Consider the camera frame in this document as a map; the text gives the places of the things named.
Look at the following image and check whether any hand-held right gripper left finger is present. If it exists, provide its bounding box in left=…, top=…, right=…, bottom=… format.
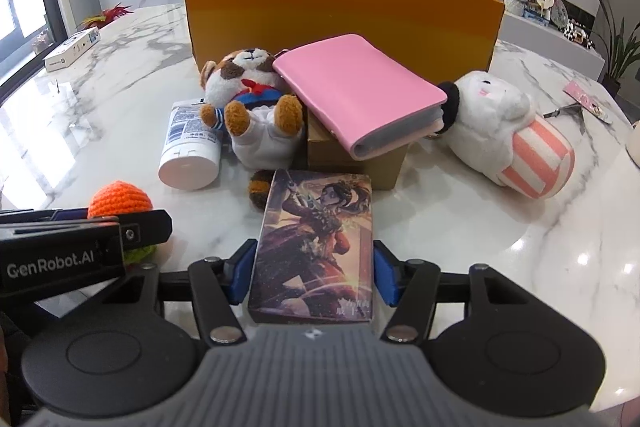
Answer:
left=102, top=238, right=259, bottom=348

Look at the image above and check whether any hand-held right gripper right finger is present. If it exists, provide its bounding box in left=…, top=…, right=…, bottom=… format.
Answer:
left=372, top=239, right=531, bottom=347

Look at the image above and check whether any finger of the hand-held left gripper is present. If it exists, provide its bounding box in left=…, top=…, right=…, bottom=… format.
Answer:
left=30, top=208, right=121, bottom=224
left=117, top=209, right=174, bottom=254

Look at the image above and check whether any orange crochet toy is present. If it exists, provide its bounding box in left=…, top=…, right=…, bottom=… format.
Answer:
left=87, top=180, right=160, bottom=265

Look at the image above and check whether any illustrated card box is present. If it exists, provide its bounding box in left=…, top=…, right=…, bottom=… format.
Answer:
left=247, top=169, right=376, bottom=325

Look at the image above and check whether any white bottle with blue print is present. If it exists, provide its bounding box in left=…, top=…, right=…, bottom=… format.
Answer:
left=158, top=98, right=223, bottom=191

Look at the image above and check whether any blue-bordered hang tag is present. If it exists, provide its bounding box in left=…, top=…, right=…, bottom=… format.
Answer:
left=43, top=29, right=101, bottom=72

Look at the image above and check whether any raccoon plush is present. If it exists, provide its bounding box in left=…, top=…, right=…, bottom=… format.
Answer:
left=199, top=47, right=307, bottom=211

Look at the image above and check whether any white plush with pink stripes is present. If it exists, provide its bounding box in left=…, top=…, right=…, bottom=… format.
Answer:
left=432, top=70, right=576, bottom=200

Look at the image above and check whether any pink notebook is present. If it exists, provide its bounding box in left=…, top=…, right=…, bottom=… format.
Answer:
left=272, top=33, right=448, bottom=159

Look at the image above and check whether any large orange storage box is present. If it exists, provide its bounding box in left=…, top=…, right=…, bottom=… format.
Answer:
left=181, top=0, right=506, bottom=75

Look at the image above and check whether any brown cardboard box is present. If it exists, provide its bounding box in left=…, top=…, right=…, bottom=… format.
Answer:
left=306, top=107, right=408, bottom=192

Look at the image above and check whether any red spiky decoration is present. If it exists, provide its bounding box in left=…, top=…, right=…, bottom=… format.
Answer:
left=77, top=4, right=136, bottom=30

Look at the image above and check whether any small metal tool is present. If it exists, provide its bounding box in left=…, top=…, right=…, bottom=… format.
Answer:
left=542, top=103, right=588, bottom=132

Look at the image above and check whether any pink card packet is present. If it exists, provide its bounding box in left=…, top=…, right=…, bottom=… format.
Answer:
left=562, top=79, right=613, bottom=124

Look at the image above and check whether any white marble tv bench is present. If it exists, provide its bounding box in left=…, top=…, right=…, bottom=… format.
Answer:
left=99, top=0, right=608, bottom=80

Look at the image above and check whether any black plant pot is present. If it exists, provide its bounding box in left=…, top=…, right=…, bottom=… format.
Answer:
left=600, top=74, right=626, bottom=98

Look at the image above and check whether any cow print toy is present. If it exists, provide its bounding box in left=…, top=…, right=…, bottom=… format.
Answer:
left=562, top=19, right=598, bottom=50

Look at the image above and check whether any patterned plate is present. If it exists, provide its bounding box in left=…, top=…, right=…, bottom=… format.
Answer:
left=550, top=0, right=571, bottom=30

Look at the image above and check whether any potted green plant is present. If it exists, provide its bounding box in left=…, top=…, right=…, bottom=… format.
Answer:
left=592, top=0, right=640, bottom=80

